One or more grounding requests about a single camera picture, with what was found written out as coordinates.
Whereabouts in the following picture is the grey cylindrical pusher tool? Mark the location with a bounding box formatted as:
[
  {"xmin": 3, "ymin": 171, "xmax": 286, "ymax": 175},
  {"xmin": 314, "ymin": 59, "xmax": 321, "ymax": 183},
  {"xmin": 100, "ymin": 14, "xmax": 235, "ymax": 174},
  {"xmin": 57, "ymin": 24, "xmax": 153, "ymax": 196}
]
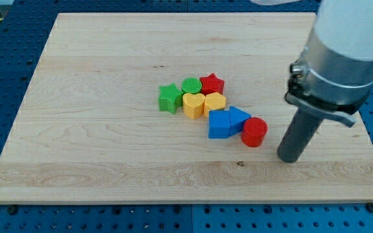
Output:
[{"xmin": 277, "ymin": 109, "xmax": 323, "ymax": 163}]

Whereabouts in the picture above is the red cylinder block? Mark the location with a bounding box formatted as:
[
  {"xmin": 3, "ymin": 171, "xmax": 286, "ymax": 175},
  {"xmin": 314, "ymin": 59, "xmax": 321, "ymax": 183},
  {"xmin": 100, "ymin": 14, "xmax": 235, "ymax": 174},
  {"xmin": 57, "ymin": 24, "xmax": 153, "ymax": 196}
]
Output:
[{"xmin": 241, "ymin": 117, "xmax": 268, "ymax": 148}]

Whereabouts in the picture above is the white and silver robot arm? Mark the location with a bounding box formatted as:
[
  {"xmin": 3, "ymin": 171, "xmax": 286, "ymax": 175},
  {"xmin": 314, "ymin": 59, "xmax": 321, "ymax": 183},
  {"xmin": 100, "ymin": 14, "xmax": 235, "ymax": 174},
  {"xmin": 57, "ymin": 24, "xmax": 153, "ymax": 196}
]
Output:
[{"xmin": 277, "ymin": 0, "xmax": 373, "ymax": 163}]

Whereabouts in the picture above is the yellow hexagon block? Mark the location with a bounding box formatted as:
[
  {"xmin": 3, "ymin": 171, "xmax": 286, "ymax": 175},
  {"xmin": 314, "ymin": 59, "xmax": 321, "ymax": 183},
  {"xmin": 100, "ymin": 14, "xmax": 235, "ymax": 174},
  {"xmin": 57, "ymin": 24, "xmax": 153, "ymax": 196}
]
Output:
[{"xmin": 203, "ymin": 92, "xmax": 227, "ymax": 118}]

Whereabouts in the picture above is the blue triangle block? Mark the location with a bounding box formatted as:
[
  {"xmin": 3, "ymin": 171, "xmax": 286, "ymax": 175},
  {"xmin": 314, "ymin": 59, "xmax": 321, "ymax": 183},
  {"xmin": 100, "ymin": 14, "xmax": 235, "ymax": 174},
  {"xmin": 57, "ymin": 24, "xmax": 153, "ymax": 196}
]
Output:
[{"xmin": 229, "ymin": 106, "xmax": 251, "ymax": 136}]

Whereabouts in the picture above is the blue square block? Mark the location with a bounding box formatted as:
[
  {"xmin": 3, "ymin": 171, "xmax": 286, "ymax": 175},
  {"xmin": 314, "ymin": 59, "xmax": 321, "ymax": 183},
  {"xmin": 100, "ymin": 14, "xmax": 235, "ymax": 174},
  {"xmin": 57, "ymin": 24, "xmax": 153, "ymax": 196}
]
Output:
[{"xmin": 208, "ymin": 110, "xmax": 231, "ymax": 139}]

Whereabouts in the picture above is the red star block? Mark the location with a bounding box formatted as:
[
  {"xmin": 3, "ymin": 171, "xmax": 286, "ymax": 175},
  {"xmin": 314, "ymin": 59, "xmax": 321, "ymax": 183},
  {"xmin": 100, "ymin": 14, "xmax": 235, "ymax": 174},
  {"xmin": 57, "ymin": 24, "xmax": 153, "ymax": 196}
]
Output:
[{"xmin": 199, "ymin": 73, "xmax": 225, "ymax": 95}]

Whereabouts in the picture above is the yellow heart block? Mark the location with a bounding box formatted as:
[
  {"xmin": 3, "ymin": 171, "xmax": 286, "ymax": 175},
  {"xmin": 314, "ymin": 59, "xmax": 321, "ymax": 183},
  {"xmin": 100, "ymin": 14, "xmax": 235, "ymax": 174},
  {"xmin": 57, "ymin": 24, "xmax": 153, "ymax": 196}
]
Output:
[{"xmin": 183, "ymin": 93, "xmax": 205, "ymax": 120}]

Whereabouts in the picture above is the green cylinder block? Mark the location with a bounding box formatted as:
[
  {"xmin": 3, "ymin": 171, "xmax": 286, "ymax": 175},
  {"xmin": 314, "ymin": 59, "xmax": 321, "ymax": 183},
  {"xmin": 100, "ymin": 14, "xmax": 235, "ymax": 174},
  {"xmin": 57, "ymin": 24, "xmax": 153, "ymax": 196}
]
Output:
[{"xmin": 181, "ymin": 77, "xmax": 202, "ymax": 94}]

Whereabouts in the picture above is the green star block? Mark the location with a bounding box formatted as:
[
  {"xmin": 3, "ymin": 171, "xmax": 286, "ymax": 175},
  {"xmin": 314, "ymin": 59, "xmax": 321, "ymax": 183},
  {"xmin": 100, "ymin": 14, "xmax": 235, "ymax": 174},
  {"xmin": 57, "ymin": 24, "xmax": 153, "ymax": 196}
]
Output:
[{"xmin": 158, "ymin": 83, "xmax": 183, "ymax": 114}]

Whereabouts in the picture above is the light wooden board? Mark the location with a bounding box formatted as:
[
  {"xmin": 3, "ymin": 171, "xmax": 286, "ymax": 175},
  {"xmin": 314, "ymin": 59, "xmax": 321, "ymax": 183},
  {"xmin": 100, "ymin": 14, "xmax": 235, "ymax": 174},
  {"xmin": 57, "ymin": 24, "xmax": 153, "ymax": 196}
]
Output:
[{"xmin": 0, "ymin": 13, "xmax": 373, "ymax": 205}]

